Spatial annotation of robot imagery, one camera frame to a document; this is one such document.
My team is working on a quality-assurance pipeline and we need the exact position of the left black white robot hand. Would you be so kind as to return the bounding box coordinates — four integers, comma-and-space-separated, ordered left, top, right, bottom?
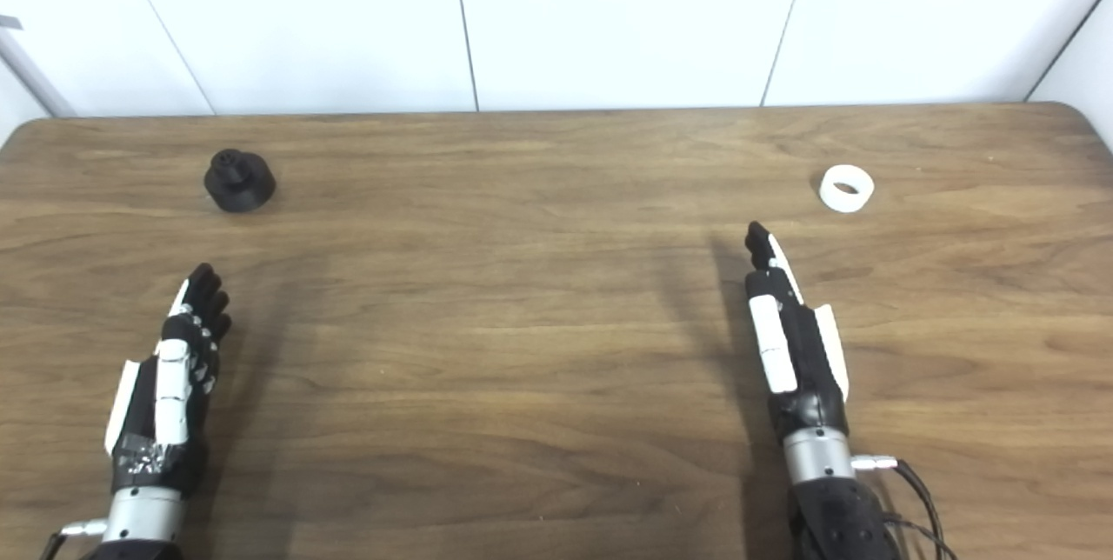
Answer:
104, 263, 234, 496

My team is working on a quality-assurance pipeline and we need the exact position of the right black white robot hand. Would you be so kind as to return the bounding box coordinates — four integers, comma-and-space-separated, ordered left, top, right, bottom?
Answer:
743, 221, 851, 444

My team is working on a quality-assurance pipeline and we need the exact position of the white plastic ring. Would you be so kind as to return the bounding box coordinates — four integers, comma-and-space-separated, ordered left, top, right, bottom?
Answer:
819, 164, 876, 214

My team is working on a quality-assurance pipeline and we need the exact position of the round black plastic part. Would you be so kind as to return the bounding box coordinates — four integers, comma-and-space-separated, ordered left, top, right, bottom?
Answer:
203, 149, 277, 214

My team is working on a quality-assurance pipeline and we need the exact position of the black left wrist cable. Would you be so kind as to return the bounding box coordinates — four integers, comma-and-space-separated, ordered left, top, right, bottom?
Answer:
39, 520, 109, 560

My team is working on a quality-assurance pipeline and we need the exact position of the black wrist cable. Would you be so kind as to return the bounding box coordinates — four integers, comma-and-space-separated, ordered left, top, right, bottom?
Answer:
852, 454, 959, 560
39, 520, 109, 560

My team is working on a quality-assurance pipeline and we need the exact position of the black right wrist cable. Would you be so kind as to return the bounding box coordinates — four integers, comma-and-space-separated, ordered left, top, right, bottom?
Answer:
852, 454, 959, 560

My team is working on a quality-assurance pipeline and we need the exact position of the grey wall corner strip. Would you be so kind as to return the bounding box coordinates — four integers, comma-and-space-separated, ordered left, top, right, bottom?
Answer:
0, 15, 77, 119

